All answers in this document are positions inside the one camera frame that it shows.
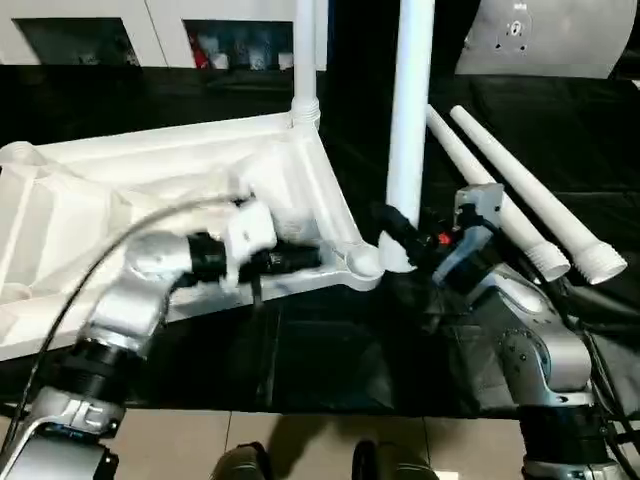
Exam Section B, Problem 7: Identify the white plastic table top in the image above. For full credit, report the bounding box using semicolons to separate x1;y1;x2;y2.
0;108;387;363

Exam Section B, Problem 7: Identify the dark grey robot foot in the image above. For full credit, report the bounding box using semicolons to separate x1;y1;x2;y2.
350;438;443;480
213;441;273;480

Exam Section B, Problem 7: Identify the white plastic bag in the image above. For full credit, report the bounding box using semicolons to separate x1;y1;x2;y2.
455;0;640;81

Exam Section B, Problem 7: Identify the white cabinet with glass doors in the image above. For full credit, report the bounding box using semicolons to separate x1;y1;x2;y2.
0;0;331;73

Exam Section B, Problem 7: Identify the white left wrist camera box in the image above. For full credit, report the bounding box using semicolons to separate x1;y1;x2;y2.
220;198;278;293

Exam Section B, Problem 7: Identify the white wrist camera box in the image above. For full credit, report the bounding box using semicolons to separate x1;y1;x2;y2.
454;184;505;239
220;198;278;293

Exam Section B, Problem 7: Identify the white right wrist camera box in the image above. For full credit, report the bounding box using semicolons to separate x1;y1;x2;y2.
454;184;505;239

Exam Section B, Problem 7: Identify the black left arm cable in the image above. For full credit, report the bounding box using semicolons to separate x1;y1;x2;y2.
0;195;253;471

